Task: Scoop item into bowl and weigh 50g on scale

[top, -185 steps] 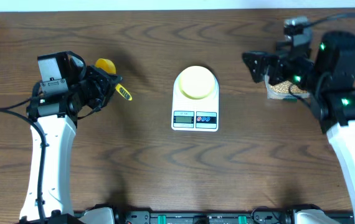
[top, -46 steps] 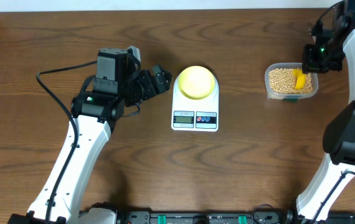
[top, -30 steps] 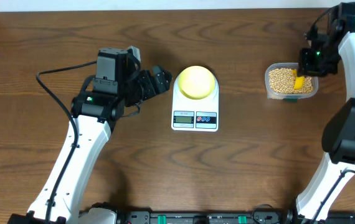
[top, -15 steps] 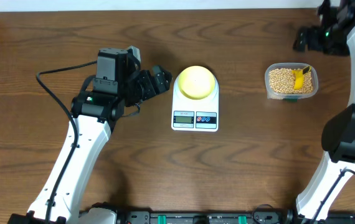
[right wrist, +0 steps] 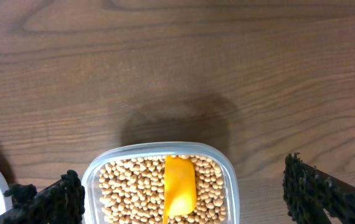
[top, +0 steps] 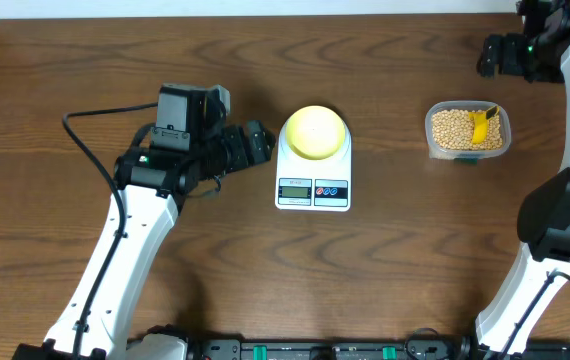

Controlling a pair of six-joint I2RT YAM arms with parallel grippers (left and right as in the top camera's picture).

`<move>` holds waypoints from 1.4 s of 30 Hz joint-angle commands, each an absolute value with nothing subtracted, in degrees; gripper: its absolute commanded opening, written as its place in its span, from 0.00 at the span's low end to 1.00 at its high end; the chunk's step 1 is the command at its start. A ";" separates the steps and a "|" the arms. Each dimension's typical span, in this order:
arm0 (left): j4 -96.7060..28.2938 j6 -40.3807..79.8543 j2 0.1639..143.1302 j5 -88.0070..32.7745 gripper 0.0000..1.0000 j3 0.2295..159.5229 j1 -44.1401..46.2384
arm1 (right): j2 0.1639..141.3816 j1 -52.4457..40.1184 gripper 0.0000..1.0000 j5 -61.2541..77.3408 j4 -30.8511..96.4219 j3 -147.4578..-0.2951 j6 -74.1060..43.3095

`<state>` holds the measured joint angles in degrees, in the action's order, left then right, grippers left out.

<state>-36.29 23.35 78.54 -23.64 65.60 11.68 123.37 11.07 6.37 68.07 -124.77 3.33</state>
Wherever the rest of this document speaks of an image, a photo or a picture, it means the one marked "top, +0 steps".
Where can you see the clear container of soybeans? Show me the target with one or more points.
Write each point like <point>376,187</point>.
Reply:
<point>449,131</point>

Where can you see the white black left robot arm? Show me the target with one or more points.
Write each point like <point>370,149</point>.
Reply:
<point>153,179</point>

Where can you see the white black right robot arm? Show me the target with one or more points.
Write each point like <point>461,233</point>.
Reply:
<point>541,53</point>

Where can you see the yellow plastic scoop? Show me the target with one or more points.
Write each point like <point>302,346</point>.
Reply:
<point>480,120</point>

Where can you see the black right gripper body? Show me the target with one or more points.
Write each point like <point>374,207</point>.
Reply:
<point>529,58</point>

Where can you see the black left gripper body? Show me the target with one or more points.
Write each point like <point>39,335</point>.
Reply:
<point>240,147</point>

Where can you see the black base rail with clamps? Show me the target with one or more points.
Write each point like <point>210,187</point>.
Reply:
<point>335,350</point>

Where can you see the white digital kitchen scale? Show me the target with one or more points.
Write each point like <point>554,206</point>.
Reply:
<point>313,185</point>

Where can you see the yellow plastic bowl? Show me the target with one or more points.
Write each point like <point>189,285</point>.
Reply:
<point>315,132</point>

